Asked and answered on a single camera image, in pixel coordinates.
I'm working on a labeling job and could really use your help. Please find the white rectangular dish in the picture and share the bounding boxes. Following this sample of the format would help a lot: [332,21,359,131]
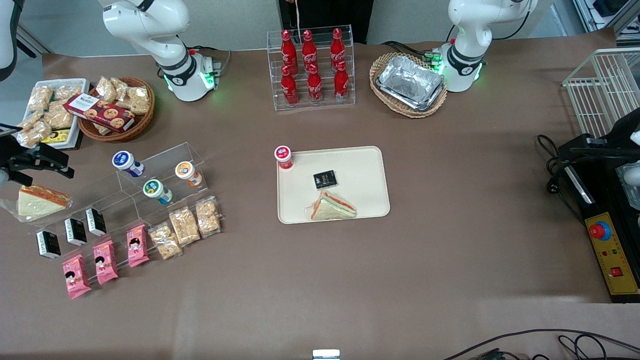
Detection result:
[16,78,91,150]

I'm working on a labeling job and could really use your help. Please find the pink snack packet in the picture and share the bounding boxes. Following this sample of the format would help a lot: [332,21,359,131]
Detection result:
[62,254,92,300]
[126,224,150,268]
[92,240,119,286]

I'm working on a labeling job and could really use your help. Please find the blue gum bottle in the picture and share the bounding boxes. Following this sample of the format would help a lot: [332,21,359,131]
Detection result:
[112,150,146,178]

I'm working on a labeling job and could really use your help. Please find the grey cable at arm base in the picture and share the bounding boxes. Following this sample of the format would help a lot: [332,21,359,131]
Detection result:
[189,46,232,77]

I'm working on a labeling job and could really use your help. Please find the beige plastic tray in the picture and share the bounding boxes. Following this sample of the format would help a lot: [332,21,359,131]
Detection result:
[276,145,391,225]

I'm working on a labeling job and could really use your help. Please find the aluminium foil tray stack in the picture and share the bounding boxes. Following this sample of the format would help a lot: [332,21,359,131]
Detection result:
[376,55,446,112]

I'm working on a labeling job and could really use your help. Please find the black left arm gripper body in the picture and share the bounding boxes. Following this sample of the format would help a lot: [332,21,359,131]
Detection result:
[604,107,640,151]

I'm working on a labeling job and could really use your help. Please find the looped black cable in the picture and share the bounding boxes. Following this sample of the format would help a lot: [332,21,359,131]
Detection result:
[557,334,607,360]

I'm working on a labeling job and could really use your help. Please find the black background panel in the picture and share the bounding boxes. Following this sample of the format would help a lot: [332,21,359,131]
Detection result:
[278,0,375,45]

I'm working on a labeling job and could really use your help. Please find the orange gum bottle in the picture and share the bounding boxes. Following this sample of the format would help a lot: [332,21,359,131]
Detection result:
[175,161,203,188]

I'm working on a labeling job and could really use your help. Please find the white wire rack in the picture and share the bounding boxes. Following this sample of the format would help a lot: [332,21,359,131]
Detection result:
[562,47,640,139]

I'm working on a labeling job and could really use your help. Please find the yellow snack packet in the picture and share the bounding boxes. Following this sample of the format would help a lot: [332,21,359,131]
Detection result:
[42,129,71,145]

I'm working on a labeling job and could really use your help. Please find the wrapped triangle sandwich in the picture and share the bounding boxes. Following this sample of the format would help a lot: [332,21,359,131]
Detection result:
[2,184,74,223]
[306,190,358,222]

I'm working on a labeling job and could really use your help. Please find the black and white small box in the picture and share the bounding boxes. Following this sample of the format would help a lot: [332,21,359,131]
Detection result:
[36,230,62,259]
[64,217,88,247]
[85,207,108,237]
[313,170,338,190]

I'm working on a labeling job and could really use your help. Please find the aluminium frame shelf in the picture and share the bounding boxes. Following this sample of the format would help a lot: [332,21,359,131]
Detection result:
[572,0,640,36]

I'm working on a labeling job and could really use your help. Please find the red cookie box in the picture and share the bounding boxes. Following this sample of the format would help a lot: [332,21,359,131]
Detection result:
[64,93,136,133]

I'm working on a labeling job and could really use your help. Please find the red gum bottle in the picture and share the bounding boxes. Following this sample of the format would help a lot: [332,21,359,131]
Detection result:
[274,145,295,171]

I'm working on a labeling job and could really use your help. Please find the long black cable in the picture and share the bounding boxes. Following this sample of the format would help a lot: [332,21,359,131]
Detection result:
[442,328,640,360]

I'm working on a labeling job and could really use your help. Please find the clear acrylic bottle rack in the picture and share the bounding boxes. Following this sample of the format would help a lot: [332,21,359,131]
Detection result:
[266,25,357,112]

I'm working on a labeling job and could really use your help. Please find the black cable with plug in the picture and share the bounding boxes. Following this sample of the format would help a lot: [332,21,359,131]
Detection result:
[536,134,586,224]

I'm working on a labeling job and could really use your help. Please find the wicker basket with snacks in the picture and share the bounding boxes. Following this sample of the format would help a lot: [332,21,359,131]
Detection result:
[76,76,156,143]

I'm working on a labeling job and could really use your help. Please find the clear acrylic tiered stand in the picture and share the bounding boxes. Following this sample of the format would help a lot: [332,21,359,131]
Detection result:
[31,142,224,266]

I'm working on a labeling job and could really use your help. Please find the wicker basket with foil trays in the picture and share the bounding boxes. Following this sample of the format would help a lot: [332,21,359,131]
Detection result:
[369,52,448,119]

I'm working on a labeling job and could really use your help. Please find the black yellow control box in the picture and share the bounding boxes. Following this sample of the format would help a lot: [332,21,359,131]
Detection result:
[557,134,640,304]

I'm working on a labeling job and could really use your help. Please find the black cables at arm base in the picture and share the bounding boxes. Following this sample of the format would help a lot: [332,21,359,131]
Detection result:
[382,40,442,64]

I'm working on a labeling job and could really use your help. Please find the red cola bottle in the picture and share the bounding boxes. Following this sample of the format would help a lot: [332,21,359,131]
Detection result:
[301,29,319,76]
[333,60,350,101]
[280,65,300,106]
[306,64,323,104]
[329,27,347,72]
[280,29,299,76]

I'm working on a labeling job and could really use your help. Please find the green gum bottle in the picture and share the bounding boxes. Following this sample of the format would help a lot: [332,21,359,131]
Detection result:
[143,179,174,205]

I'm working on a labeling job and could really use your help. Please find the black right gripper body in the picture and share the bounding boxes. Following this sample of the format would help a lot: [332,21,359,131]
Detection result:
[0,135,37,188]

